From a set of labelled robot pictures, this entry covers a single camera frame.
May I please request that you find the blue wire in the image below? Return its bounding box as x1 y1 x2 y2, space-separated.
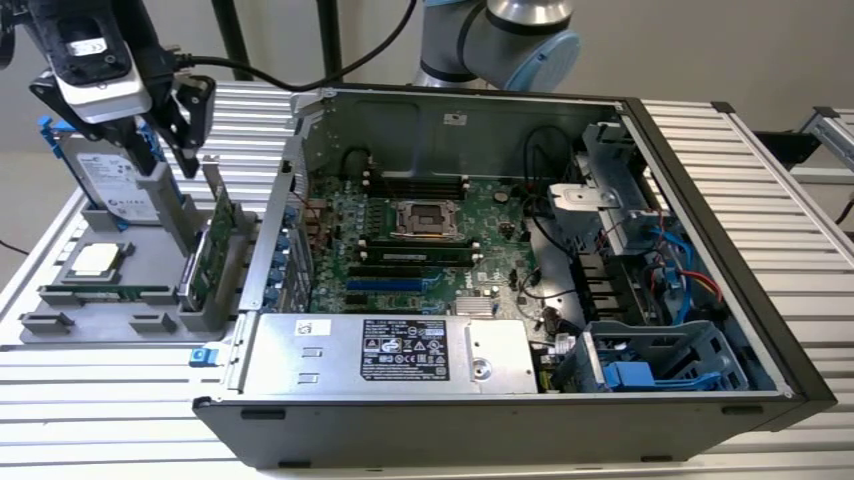
649 227 699 321

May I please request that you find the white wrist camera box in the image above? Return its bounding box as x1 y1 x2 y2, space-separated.
49 14 156 124

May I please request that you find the blue expansion slot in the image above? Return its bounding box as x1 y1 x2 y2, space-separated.
344 277 428 294

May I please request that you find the metal slat side table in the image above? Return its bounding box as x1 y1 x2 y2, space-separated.
790 105 854 186

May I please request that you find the hard disk in blue carrier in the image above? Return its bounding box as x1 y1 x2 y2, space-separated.
37 115 176 232

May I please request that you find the silver power supply unit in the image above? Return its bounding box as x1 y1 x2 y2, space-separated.
236 312 540 396

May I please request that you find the green graphics card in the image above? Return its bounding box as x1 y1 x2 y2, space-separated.
180 154 240 314

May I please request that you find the metal drive cage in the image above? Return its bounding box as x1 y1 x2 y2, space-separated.
545 122 675 256

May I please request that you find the thick black cable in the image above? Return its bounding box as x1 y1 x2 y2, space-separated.
158 0 421 92

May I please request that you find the silver chipset heatsink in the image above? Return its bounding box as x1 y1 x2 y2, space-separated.
453 295 499 317

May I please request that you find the grey disk bay cage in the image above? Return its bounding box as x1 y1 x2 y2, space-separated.
552 319 759 394

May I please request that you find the silver CPU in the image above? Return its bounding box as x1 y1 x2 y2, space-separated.
69 243 128 277

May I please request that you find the open black PC case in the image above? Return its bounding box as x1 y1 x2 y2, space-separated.
190 79 839 471

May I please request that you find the black stand pole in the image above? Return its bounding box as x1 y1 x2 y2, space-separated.
316 0 345 84
210 0 256 84

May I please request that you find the red wire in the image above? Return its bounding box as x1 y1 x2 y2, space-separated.
683 269 725 304

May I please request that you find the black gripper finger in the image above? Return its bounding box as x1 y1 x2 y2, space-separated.
29 72 166 176
165 73 217 180

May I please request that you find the CPU socket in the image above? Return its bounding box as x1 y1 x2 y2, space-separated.
392 198 461 236

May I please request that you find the grey parts rack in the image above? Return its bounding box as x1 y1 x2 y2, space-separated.
17 160 262 346

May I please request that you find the green motherboard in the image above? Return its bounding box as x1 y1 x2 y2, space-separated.
292 174 555 346

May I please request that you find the black box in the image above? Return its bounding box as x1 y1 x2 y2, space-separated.
752 130 823 166

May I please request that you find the blue disk carrier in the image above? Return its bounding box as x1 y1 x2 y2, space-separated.
603 360 728 391

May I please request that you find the green RAM stick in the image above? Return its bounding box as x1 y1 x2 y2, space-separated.
363 244 472 264
40 283 176 302

